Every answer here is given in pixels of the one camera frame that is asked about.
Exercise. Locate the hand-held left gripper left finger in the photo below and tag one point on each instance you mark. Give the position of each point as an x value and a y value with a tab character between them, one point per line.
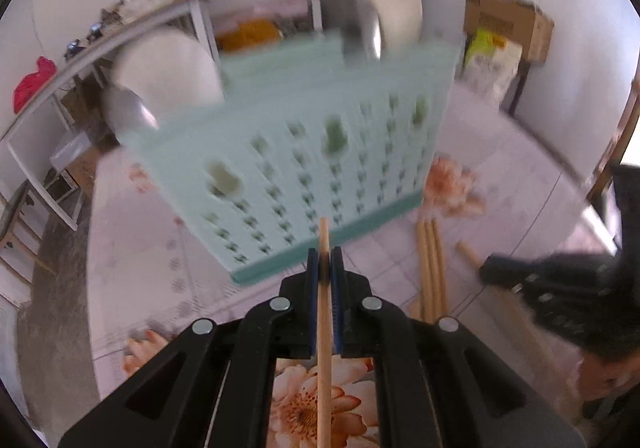
312	308

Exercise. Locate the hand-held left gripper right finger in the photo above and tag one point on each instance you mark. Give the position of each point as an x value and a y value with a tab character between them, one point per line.
337	318

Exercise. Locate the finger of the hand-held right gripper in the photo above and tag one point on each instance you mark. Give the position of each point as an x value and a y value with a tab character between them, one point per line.
515	273

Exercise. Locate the teal plastic utensil holder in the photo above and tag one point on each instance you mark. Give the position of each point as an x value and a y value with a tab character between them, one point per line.
280	93

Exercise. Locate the grey metal spoon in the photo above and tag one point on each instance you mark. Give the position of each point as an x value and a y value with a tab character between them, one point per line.
125	113
362	46

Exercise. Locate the white plastic rice paddle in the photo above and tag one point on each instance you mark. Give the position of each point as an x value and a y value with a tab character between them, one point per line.
170	68

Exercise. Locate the cream plastic ladle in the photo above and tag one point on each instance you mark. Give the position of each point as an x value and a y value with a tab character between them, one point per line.
395	3

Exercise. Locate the person's right hand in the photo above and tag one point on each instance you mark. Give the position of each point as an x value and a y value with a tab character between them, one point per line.
600	380

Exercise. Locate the floral plaid tablecloth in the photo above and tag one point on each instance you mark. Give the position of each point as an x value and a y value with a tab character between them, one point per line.
150	253

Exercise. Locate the light wooden chair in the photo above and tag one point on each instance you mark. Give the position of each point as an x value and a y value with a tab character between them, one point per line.
627	128

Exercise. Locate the white and green rice bag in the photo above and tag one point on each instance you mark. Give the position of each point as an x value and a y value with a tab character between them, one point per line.
487	68

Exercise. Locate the brown cardboard box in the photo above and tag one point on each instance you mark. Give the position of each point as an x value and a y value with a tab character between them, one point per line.
520	28

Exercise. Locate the yellow plastic bag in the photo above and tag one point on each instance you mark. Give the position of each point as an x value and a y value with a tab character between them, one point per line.
250	33

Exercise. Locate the white flat box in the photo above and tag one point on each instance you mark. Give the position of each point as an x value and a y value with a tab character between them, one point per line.
70	148

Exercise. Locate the white side table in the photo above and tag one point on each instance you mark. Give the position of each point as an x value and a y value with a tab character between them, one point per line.
75	68

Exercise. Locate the red cloth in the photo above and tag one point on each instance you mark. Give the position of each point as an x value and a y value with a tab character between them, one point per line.
32	88

